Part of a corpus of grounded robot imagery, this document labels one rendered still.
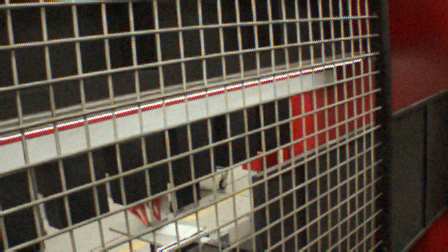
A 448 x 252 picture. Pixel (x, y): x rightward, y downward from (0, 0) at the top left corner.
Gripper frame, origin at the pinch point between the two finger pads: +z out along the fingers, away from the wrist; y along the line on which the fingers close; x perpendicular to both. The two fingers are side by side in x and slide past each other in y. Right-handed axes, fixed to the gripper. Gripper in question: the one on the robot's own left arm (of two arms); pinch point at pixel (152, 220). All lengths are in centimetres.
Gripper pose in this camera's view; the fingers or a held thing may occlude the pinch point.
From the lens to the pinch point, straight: 173.2
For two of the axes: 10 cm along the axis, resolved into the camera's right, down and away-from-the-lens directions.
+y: 6.5, -1.7, 7.4
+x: -6.3, 4.3, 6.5
